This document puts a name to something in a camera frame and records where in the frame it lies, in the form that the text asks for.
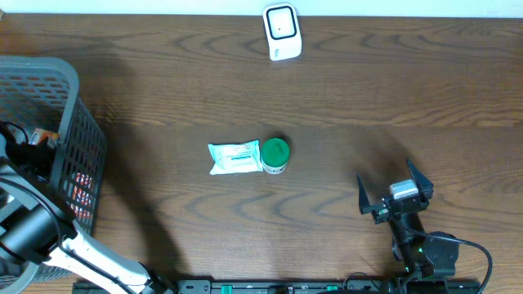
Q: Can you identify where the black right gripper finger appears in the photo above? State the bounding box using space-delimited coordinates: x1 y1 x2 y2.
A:
356 174 371 215
406 158 434 199

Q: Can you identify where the red snack bar wrapper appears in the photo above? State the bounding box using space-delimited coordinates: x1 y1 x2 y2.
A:
70 172 93 221

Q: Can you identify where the green lid jar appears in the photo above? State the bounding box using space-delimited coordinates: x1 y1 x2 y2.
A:
261 138 290 175

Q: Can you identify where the teal wet wipes pack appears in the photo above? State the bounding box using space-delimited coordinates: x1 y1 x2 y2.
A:
208 140 263 176

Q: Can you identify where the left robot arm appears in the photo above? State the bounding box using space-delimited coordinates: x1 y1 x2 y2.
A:
1 155 177 293

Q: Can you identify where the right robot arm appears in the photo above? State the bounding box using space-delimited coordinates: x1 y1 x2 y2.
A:
357 160 459 280

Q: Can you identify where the white barcode scanner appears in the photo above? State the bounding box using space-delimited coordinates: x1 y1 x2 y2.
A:
262 3 302 61

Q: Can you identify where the grey plastic basket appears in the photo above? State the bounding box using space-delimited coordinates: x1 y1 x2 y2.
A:
1 56 106 293

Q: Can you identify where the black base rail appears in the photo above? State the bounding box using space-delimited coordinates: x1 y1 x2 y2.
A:
73 278 481 294

